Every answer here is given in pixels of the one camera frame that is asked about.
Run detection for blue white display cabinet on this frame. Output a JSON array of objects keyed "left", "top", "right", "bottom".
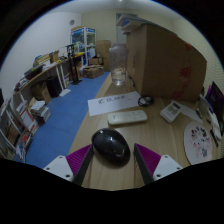
[{"left": 70, "top": 26, "right": 97, "bottom": 68}]

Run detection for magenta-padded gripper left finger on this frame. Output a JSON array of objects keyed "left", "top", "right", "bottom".
[{"left": 43, "top": 143, "right": 95, "bottom": 187}]

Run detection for white printed mouse pad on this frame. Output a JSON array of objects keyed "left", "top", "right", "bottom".
[{"left": 183, "top": 120, "right": 214, "bottom": 166}]

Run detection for white paper with writing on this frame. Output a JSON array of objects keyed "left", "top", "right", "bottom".
[{"left": 87, "top": 90, "right": 143, "bottom": 117}]

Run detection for pale door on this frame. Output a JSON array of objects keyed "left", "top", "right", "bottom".
[{"left": 115, "top": 13, "right": 138, "bottom": 44}]

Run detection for open cardboard box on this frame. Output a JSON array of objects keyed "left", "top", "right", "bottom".
[{"left": 83, "top": 65, "right": 105, "bottom": 80}]

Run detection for stack of books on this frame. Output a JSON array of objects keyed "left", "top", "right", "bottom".
[{"left": 29, "top": 99, "right": 52, "bottom": 126}]

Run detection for clear plastic jar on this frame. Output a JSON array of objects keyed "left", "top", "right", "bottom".
[{"left": 108, "top": 42, "right": 129, "bottom": 87}]

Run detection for large cardboard box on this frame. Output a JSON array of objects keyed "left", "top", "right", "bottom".
[{"left": 125, "top": 23, "right": 208, "bottom": 103}]

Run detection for long cluttered wall desk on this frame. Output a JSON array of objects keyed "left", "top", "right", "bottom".
[{"left": 13, "top": 53, "right": 84, "bottom": 101}]

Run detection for white bookshelf unit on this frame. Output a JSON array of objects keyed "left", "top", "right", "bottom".
[{"left": 0, "top": 96, "right": 34, "bottom": 163}]

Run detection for pile of books and papers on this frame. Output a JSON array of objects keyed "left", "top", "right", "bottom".
[{"left": 115, "top": 13, "right": 151, "bottom": 34}]

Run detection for flat white remote control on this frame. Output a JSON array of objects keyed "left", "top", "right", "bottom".
[{"left": 107, "top": 109, "right": 148, "bottom": 126}]

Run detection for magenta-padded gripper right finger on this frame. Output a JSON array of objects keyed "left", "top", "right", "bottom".
[{"left": 133, "top": 143, "right": 184, "bottom": 186}]

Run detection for black bin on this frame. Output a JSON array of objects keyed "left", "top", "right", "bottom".
[{"left": 45, "top": 77, "right": 63, "bottom": 98}]

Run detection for black computer mouse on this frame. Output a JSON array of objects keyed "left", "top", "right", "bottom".
[{"left": 91, "top": 127, "right": 132, "bottom": 167}]

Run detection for black metal stand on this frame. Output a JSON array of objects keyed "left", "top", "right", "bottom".
[{"left": 65, "top": 43, "right": 81, "bottom": 86}]

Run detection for stacked cardboard boxes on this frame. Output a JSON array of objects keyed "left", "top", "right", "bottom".
[{"left": 95, "top": 39, "right": 113, "bottom": 73}]

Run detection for white remote with buttons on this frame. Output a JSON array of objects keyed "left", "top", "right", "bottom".
[{"left": 159, "top": 100, "right": 182, "bottom": 124}]

